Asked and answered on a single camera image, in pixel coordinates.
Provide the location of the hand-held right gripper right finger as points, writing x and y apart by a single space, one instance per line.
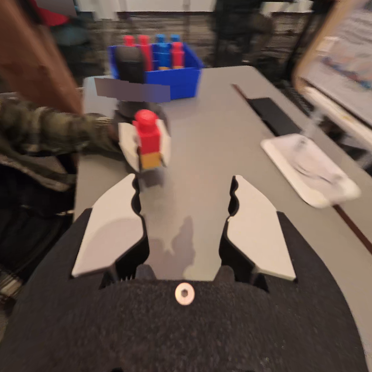
258 232

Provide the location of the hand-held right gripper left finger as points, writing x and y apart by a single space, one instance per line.
107 229

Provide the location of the orange mega block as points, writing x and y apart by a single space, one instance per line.
151 161

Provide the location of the person's left forearm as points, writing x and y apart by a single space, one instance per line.
58 130

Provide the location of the person's body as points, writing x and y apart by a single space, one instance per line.
29 232

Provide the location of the red canister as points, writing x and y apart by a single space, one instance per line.
46 19

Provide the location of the blue plastic bin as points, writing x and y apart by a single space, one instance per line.
180 81

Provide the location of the cluster of block towers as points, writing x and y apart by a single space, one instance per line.
162 55

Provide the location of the red mega block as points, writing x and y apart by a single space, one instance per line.
146 136

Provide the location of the wooden instruction board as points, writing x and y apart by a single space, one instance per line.
348 43

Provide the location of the white document holder stand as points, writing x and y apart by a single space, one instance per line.
290 162

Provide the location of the wooden post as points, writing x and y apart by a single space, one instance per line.
29 58

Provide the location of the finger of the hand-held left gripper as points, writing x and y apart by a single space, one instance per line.
165 142
128 142

